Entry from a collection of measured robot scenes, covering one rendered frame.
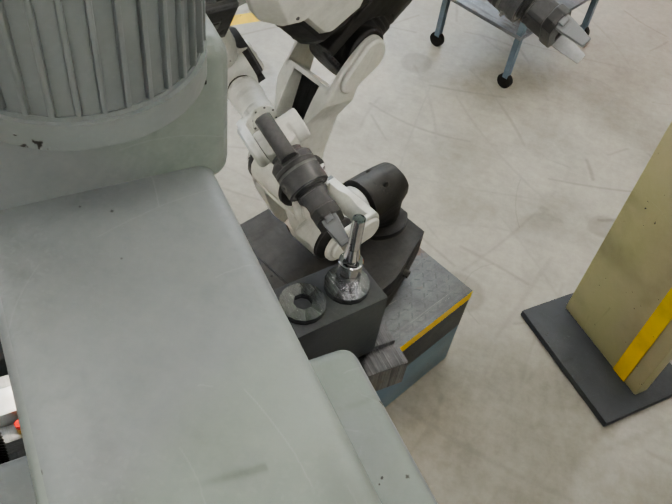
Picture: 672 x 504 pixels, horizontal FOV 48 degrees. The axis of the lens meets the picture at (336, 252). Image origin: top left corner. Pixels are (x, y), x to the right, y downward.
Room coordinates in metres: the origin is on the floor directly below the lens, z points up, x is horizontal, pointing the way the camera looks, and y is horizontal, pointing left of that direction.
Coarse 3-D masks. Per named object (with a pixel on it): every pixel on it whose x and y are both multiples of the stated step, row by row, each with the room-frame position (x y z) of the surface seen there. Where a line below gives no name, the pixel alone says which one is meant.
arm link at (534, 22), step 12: (504, 0) 1.30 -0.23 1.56; (516, 0) 1.29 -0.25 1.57; (528, 0) 1.30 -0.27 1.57; (540, 0) 1.29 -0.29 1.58; (552, 0) 1.29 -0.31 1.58; (504, 12) 1.31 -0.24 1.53; (516, 12) 1.30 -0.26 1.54; (528, 12) 1.27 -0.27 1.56; (540, 12) 1.27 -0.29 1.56; (552, 12) 1.25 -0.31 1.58; (564, 12) 1.25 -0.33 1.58; (528, 24) 1.30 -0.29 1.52; (540, 24) 1.26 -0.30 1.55; (552, 24) 1.24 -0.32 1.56; (540, 36) 1.29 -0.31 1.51; (552, 36) 1.27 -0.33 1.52
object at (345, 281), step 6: (342, 270) 0.90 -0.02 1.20; (360, 270) 0.90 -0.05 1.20; (336, 276) 0.91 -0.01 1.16; (342, 276) 0.90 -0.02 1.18; (348, 276) 0.89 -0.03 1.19; (354, 276) 0.90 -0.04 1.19; (360, 276) 0.91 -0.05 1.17; (336, 282) 0.90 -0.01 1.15; (342, 282) 0.89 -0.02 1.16; (348, 282) 0.89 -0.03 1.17; (354, 282) 0.90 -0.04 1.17; (342, 288) 0.89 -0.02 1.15; (348, 288) 0.89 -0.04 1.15; (354, 288) 0.90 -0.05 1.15
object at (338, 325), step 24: (336, 264) 0.97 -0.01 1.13; (288, 288) 0.88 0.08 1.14; (312, 288) 0.89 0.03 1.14; (336, 288) 0.90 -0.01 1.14; (360, 288) 0.91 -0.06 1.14; (288, 312) 0.82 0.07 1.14; (312, 312) 0.83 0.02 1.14; (336, 312) 0.85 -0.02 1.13; (360, 312) 0.87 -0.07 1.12; (312, 336) 0.80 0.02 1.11; (336, 336) 0.84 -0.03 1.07; (360, 336) 0.88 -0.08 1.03
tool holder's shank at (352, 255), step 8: (360, 216) 0.92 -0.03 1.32; (352, 224) 0.91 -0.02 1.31; (360, 224) 0.90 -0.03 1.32; (352, 232) 0.91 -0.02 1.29; (360, 232) 0.91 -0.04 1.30; (352, 240) 0.91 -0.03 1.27; (360, 240) 0.91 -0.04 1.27; (352, 248) 0.90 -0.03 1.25; (344, 256) 0.91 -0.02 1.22; (352, 256) 0.90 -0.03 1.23; (360, 256) 0.92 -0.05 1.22
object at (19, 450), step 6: (6, 426) 0.55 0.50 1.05; (12, 426) 0.56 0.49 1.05; (6, 432) 0.54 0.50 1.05; (12, 432) 0.54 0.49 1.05; (6, 438) 0.53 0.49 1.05; (12, 438) 0.53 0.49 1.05; (18, 438) 0.54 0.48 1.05; (6, 444) 0.52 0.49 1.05; (12, 444) 0.53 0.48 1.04; (18, 444) 0.53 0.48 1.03; (12, 450) 0.53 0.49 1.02; (18, 450) 0.53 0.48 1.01; (24, 450) 0.53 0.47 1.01; (12, 456) 0.52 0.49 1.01; (18, 456) 0.52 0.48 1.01
